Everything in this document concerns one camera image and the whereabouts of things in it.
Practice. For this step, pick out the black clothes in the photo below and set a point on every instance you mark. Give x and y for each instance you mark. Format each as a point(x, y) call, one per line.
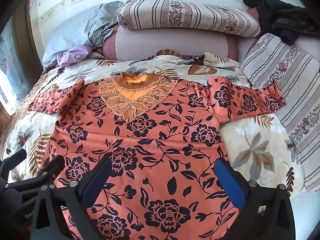
point(282, 20)

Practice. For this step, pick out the lilac floral cloth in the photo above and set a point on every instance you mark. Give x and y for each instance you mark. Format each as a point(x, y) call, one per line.
point(72, 55)

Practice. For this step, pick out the stained glass window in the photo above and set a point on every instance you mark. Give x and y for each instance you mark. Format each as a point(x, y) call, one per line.
point(10, 67)

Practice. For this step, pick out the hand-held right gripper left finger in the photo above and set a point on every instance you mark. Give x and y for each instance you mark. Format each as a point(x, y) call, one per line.
point(96, 182)

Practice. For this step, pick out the grey blue crumpled cloth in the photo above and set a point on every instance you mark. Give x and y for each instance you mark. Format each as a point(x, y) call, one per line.
point(70, 35)

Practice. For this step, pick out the mauve bolster cushion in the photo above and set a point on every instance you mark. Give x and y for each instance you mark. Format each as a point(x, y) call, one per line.
point(170, 42)

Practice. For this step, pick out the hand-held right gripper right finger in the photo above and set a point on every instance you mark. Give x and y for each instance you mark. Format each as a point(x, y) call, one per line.
point(228, 180)

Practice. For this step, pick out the orange floral top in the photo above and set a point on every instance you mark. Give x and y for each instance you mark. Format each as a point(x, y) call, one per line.
point(155, 140)

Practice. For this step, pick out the cream leaf-print blanket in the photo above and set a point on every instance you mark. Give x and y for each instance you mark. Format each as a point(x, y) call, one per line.
point(250, 140)

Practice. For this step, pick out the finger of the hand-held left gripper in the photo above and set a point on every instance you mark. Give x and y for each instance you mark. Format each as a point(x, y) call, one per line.
point(52, 167)
point(16, 157)

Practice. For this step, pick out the striped floral pillow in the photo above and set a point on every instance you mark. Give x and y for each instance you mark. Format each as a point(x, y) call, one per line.
point(295, 85)
point(190, 15)

